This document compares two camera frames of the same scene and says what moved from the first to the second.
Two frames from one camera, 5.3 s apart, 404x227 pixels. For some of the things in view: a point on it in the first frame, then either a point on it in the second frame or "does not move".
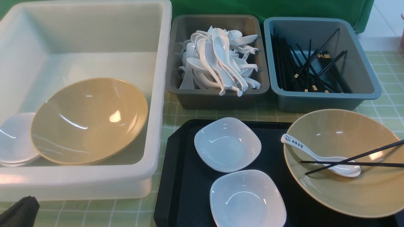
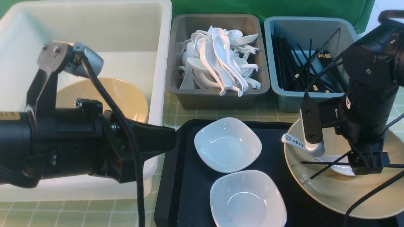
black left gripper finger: x=23 y=213 → x=84 y=140
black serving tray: x=183 y=198 does not move
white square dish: x=228 y=144 does not move
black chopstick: x=354 y=163 does not move
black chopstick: x=330 y=165 → x=350 y=151
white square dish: x=247 y=198 does not move
